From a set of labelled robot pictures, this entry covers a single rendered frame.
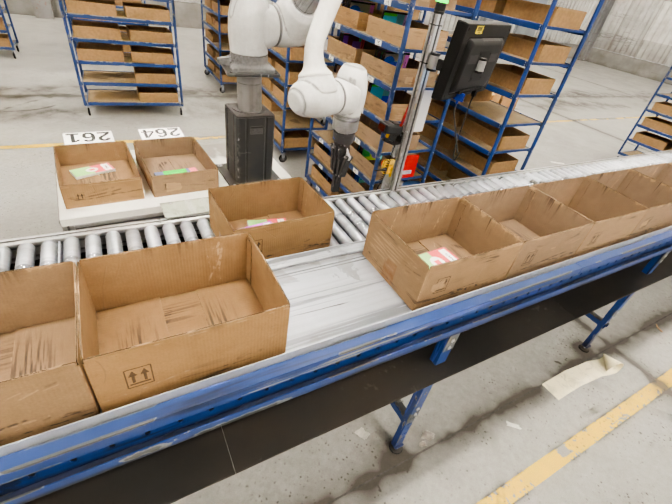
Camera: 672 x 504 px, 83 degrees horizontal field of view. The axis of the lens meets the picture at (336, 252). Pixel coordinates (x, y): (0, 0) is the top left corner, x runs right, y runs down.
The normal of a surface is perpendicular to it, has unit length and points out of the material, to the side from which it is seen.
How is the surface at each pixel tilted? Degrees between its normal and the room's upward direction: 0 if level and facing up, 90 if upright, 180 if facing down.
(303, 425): 0
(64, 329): 1
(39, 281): 90
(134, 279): 89
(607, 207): 89
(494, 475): 0
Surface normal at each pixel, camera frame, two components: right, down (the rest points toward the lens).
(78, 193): 0.51, 0.58
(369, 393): 0.14, -0.79
